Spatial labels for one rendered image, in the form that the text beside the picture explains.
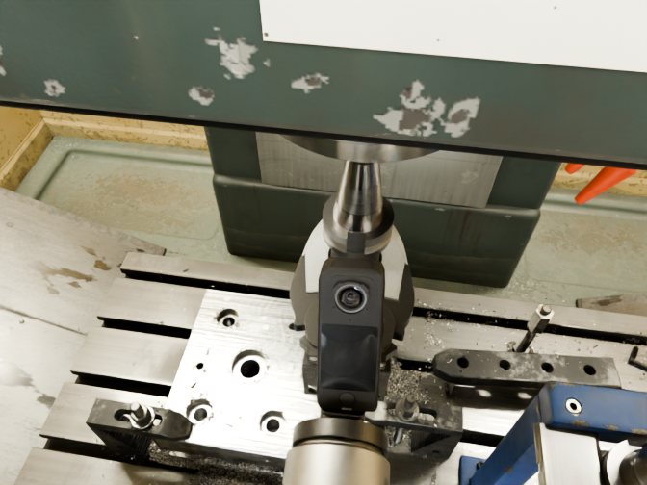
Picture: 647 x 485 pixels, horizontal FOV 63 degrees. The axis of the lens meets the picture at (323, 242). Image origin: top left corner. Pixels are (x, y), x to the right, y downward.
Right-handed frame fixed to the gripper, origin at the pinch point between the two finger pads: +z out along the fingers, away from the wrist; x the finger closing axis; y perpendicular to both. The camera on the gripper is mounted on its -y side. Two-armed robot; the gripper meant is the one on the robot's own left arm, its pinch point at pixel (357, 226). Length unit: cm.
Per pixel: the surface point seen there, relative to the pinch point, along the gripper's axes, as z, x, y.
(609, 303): 37, 58, 64
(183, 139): 83, -53, 64
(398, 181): 42, 7, 35
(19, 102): -20.4, -9.9, -28.2
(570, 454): -16.6, 19.0, 7.5
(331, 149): -8.7, -1.8, -16.9
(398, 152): -8.6, 2.0, -16.9
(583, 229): 66, 61, 71
